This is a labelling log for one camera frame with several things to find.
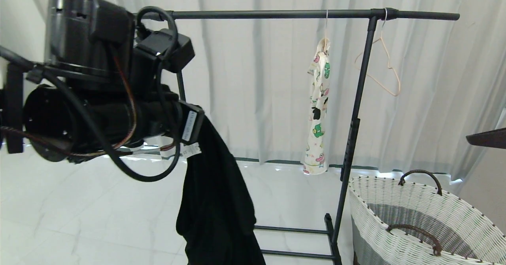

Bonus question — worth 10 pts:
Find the black clothes rack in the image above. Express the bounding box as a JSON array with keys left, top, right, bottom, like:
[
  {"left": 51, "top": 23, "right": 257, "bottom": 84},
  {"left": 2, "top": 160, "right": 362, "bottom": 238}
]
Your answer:
[{"left": 136, "top": 8, "right": 461, "bottom": 265}]

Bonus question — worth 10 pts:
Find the cream printed garment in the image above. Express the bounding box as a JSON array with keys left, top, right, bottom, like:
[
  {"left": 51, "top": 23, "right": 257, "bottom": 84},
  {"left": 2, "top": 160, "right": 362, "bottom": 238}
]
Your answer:
[{"left": 302, "top": 38, "right": 331, "bottom": 176}]

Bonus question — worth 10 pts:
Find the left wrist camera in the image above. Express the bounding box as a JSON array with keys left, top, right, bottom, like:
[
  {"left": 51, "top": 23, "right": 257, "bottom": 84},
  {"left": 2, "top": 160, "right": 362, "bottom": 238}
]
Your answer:
[{"left": 131, "top": 28, "right": 196, "bottom": 103}]

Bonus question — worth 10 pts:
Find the pink clothes hanger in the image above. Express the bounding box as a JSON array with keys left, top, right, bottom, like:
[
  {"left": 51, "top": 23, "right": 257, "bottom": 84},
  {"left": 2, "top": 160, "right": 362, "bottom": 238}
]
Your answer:
[
  {"left": 323, "top": 9, "right": 330, "bottom": 54},
  {"left": 354, "top": 9, "right": 401, "bottom": 97}
]

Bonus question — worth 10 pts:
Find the black garment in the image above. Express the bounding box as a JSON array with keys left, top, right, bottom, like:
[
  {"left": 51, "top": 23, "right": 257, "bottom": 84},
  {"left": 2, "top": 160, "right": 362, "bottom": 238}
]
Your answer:
[{"left": 160, "top": 115, "right": 266, "bottom": 265}]

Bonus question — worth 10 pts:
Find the white laundry basket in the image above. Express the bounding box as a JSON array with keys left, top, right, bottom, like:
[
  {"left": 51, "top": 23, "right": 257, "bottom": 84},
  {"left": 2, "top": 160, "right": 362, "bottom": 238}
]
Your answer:
[{"left": 348, "top": 169, "right": 506, "bottom": 265}]

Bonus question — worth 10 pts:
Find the white curtain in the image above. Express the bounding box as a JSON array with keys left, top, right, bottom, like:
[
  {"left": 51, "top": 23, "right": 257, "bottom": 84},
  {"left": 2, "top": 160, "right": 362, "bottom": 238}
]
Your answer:
[{"left": 24, "top": 0, "right": 506, "bottom": 180}]

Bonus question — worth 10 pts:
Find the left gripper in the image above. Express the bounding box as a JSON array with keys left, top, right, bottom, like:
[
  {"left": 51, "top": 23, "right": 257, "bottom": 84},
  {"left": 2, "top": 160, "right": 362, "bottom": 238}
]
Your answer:
[{"left": 24, "top": 83, "right": 206, "bottom": 165}]

